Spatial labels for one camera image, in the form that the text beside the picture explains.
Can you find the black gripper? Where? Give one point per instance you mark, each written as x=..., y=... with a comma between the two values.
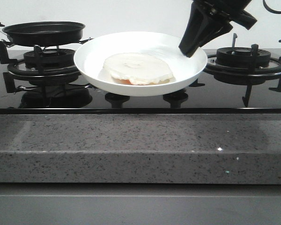
x=210, y=19

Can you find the white round plate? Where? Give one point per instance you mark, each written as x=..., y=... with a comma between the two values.
x=90, y=57

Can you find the fried egg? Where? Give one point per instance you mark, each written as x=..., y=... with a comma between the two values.
x=138, y=68

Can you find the black frying pan mint handle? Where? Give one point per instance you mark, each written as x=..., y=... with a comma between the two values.
x=44, y=34

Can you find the right black burner pan support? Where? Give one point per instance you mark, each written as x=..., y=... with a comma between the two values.
x=246, y=66

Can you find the black burner pan support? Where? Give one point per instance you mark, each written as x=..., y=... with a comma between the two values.
x=41, y=67
x=246, y=66

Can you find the black glass gas hob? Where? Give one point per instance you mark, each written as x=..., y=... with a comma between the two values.
x=216, y=94

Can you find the left black burner pan support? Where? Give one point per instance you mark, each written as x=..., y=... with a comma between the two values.
x=41, y=67

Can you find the grey cabinet front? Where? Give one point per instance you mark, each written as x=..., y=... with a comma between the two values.
x=138, y=204

